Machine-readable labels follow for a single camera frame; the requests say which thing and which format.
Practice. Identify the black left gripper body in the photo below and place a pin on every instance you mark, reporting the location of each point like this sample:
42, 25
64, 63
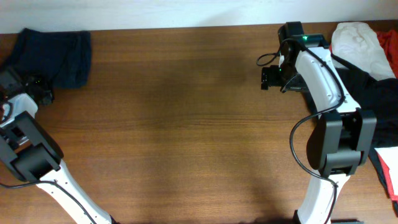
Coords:
38, 90

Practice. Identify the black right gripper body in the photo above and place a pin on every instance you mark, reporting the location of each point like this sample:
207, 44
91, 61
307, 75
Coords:
266, 78

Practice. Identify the navy blue shorts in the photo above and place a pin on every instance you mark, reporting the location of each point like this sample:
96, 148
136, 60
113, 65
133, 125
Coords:
63, 58

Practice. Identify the black shorts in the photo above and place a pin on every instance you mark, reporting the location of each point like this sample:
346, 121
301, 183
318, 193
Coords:
378, 96

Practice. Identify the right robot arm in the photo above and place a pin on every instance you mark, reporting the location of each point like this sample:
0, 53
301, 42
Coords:
341, 140

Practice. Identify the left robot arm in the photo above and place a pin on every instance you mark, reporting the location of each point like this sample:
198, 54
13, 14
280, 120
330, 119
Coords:
32, 155

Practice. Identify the white garment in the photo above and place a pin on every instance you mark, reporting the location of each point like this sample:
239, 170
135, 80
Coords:
357, 43

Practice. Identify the red garment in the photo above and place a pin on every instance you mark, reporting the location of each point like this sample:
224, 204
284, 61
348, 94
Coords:
388, 155

